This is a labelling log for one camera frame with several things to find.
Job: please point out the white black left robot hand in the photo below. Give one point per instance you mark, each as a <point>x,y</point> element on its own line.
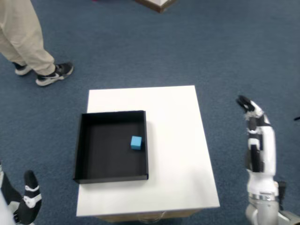
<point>25,211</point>

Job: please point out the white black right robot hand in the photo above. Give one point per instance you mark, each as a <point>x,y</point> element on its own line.
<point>267,152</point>

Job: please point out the blue cube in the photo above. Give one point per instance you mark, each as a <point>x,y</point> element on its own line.
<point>136,143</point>

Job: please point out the black open box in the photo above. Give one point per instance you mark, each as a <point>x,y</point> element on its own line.
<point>105,154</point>

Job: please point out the white wooden table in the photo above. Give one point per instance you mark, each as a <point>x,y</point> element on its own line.
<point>175,112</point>

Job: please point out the black white sneaker with swoosh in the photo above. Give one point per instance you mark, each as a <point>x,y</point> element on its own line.
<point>55,75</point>

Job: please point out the person in beige trousers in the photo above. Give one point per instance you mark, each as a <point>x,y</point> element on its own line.
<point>21,35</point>

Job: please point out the white furniture with wooden edge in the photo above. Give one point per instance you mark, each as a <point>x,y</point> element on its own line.
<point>159,5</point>

